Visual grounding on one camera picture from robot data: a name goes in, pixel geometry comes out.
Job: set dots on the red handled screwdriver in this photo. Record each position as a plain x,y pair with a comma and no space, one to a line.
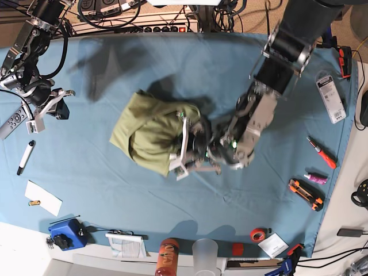
329,161

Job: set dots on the small red block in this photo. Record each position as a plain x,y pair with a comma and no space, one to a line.
237,249

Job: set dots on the black cable tie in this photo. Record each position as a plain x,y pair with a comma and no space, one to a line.
65,219

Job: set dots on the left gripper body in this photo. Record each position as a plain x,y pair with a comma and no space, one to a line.
194,142

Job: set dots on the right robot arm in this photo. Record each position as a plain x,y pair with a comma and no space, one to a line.
19,72

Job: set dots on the translucent plastic cup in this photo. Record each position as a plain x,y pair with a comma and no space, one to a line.
205,257

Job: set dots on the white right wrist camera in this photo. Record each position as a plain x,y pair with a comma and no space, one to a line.
35,126

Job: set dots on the white paper booklet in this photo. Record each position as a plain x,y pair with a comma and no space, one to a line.
126,246

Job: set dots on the olive green t-shirt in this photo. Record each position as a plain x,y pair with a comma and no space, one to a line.
148,127

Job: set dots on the blue table cloth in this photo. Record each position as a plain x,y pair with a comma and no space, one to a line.
74,160

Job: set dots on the orange black utility knife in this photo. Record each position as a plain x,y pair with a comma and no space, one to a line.
307,194

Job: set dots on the grey remote control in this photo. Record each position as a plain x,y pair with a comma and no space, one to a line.
13,122

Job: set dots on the white square card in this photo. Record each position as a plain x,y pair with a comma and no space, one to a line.
273,245

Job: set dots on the purple glue tube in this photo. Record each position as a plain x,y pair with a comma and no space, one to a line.
316,178

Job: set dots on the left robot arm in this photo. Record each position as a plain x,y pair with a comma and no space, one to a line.
284,57

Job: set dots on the white black marker pen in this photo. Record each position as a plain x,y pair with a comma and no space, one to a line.
29,148

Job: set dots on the white paper sheet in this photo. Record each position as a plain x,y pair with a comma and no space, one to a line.
49,202

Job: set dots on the clear plastic bit case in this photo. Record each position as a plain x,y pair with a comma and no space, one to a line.
330,96

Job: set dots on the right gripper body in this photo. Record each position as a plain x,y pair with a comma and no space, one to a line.
40,97

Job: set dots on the orange drink bottle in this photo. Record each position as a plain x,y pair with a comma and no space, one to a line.
167,263

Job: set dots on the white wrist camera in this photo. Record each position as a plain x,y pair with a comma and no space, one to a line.
35,126
179,168

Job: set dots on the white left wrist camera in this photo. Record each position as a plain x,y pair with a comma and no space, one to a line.
179,168

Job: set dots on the blue orange bar clamp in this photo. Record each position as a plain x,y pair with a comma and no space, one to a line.
288,265

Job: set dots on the orange tape roll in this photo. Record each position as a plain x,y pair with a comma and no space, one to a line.
258,234

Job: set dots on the orange black clamp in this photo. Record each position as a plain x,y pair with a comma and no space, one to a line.
345,61

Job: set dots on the white power strip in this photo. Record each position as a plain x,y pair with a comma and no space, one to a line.
149,22

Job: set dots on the black power adapter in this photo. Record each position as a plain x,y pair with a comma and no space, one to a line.
350,232

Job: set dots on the small yellow battery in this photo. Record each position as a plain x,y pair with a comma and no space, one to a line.
34,203

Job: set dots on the blue box with knob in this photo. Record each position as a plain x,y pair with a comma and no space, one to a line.
68,234

